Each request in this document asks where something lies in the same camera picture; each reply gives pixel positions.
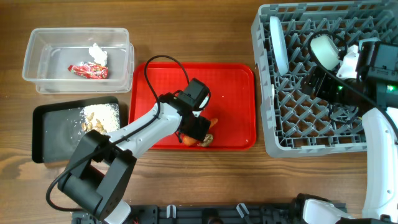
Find orange carrot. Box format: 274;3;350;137
182;136;200;146

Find green bowl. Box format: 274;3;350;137
310;35;340;70

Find light blue plate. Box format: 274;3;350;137
269;16;289;75

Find rice food leftovers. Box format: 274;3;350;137
80;103;121;134

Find white tissue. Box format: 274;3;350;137
88;43;108;67

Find red candy wrapper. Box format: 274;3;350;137
68;62;109;80

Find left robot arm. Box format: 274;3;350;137
51;92;210;223

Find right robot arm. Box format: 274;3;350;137
301;67;397;223

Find grey dishwasher rack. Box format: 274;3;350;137
251;1;397;157

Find black waste tray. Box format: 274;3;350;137
32;96;126;164

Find clear plastic waste bin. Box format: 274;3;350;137
22;27;134;94

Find ginger root piece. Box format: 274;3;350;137
198;134;214;147

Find red serving tray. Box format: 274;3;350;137
128;62;257;151

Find left black cable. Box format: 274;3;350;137
45;55;200;213

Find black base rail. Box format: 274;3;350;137
71;203;348;224

